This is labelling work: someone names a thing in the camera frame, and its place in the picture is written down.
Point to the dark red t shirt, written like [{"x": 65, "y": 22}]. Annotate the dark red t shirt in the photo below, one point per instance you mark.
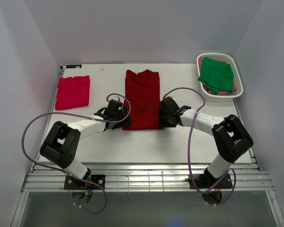
[{"x": 143, "y": 92}]

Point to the folded pink t shirt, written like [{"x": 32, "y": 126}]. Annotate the folded pink t shirt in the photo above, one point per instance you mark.
[{"x": 73, "y": 92}]

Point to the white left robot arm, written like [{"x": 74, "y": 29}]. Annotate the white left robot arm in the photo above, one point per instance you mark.
[{"x": 61, "y": 143}]

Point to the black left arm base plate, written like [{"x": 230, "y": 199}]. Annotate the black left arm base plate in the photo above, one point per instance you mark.
[{"x": 71, "y": 183}]

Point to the green t shirt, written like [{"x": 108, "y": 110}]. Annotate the green t shirt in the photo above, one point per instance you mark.
[{"x": 215, "y": 75}]

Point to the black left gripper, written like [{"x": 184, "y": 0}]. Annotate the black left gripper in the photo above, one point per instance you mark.
[{"x": 128, "y": 121}]

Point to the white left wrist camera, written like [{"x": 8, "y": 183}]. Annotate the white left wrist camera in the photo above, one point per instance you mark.
[{"x": 116, "y": 99}]

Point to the aluminium frame rails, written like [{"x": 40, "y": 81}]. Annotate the aluminium frame rails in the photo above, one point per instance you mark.
[{"x": 146, "y": 178}]

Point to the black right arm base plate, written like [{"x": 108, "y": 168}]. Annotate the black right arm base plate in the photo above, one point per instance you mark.
[{"x": 206, "y": 180}]

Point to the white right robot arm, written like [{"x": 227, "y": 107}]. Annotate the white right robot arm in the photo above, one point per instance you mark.
[{"x": 231, "y": 137}]

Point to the white plastic laundry basket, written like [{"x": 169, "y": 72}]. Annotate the white plastic laundry basket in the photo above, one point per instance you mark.
[{"x": 218, "y": 77}]

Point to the blue white label sticker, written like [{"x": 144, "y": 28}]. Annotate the blue white label sticker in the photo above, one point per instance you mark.
[{"x": 73, "y": 66}]

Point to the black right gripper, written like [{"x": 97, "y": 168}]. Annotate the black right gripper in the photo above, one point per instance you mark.
[{"x": 162, "y": 122}]

